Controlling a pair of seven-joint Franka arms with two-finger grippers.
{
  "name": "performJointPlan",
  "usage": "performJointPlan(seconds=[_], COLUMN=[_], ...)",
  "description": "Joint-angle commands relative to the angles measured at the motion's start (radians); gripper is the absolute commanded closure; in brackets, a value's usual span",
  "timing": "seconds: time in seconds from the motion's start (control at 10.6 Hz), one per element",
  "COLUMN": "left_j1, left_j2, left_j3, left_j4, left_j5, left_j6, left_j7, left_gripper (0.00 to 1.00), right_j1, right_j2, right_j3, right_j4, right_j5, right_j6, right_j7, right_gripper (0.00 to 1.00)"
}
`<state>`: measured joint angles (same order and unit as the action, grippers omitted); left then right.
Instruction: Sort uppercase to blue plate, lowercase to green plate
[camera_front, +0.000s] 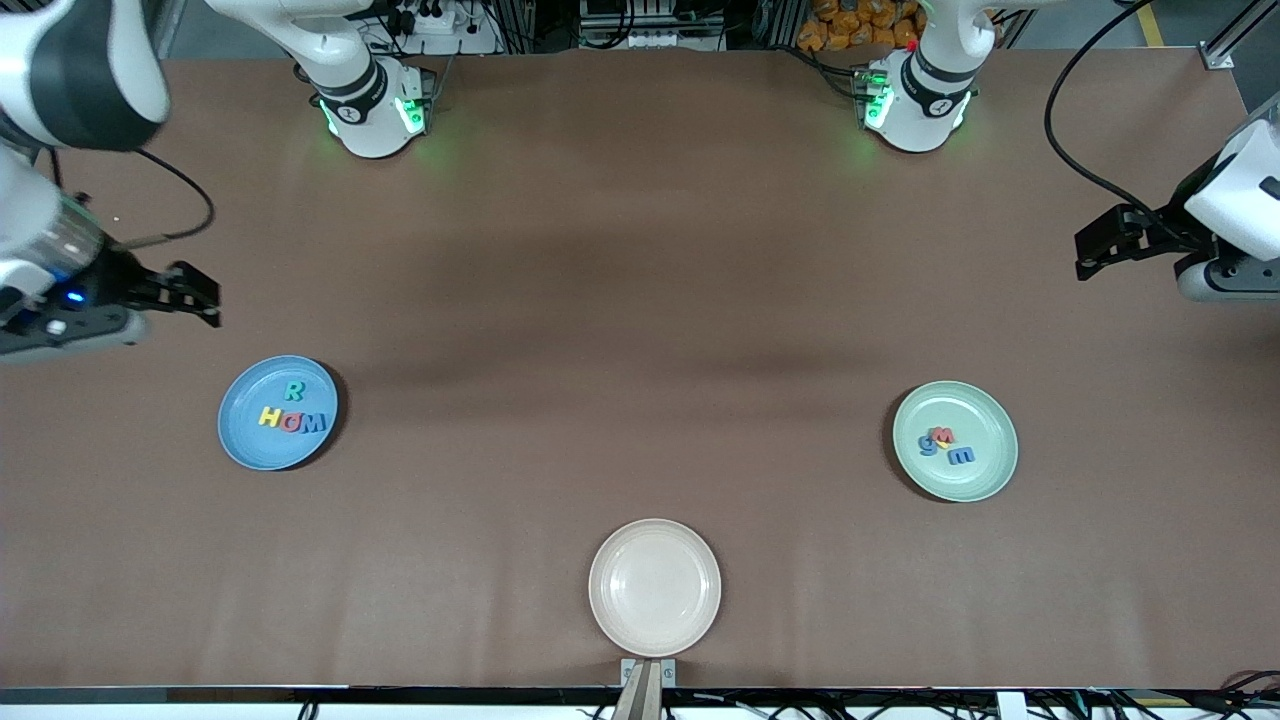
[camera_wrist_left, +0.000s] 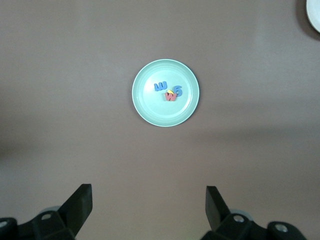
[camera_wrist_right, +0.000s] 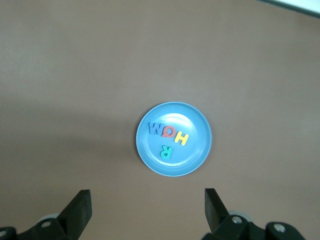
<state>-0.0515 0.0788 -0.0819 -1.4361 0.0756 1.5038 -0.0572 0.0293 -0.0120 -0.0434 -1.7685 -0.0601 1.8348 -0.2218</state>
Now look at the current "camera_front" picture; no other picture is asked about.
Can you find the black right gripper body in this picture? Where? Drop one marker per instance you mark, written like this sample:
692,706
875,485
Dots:
112,281

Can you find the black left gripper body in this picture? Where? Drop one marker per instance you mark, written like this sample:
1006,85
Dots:
1176,221

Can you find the teal foam letter R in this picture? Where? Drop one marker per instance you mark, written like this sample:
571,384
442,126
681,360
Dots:
293,391

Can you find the yellow foam letter H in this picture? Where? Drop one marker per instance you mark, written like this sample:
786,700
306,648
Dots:
270,417

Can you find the red foam letter Q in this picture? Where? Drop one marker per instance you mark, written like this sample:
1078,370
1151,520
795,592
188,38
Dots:
289,425

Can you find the blue foam uppercase letter M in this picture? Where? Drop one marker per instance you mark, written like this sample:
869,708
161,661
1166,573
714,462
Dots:
315,423

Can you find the blue foam lowercase letter m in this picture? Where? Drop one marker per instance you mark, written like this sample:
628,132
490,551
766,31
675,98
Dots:
961,457

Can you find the blue foam lowercase letter g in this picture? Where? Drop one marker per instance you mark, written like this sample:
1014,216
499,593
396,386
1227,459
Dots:
928,446

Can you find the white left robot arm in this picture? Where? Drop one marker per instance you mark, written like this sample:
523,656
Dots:
930,90

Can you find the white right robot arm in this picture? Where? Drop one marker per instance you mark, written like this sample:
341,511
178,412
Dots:
70,70

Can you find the blue round plate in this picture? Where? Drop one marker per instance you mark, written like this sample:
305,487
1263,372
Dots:
250,440

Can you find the green round plate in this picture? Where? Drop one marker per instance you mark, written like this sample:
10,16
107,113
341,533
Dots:
985,420

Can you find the beige round plate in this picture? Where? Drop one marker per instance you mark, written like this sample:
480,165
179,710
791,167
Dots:
655,587

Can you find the orange packaged items pile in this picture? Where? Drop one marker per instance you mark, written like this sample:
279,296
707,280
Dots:
835,25

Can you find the white power strip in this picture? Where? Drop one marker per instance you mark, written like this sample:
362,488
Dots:
650,40
440,25

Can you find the brown table cover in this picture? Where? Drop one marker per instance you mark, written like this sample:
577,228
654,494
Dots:
450,600

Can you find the aluminium frame profile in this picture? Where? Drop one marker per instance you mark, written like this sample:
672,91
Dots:
1225,45

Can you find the metal table edge bracket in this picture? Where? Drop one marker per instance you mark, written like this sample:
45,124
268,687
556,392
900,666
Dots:
648,690

